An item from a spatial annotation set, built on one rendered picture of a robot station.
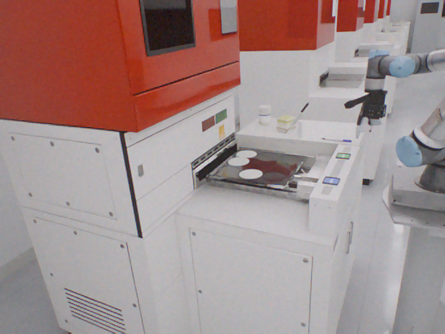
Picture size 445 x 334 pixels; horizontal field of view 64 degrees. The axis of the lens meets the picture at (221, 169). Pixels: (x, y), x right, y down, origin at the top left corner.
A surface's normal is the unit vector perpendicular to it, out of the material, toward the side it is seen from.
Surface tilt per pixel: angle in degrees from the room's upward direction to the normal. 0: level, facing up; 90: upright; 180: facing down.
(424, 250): 90
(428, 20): 90
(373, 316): 0
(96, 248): 90
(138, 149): 90
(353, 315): 0
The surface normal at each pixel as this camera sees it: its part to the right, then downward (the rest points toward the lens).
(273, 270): -0.45, 0.38
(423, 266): -0.65, 0.34
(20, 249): 0.89, 0.13
